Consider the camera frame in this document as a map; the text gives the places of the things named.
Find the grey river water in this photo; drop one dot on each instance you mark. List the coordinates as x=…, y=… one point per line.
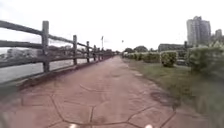
x=20, y=71

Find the low dark building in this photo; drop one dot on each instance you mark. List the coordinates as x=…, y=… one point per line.
x=170, y=47

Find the tall grey tower building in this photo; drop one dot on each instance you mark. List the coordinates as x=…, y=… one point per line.
x=198, y=31

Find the clump of distant trees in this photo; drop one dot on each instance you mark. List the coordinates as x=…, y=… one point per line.
x=140, y=49

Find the robot's own part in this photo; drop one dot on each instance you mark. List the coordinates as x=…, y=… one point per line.
x=72, y=126
x=148, y=126

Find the row of green bushes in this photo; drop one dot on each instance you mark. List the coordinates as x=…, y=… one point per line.
x=168, y=57

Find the grass strip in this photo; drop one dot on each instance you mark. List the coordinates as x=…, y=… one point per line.
x=173, y=80

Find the red stone paved path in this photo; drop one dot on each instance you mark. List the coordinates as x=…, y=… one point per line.
x=100, y=96

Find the thin distant pole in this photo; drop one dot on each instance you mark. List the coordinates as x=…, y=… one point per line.
x=102, y=43

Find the dark wooden rail fence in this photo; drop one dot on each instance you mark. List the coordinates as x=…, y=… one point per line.
x=45, y=46

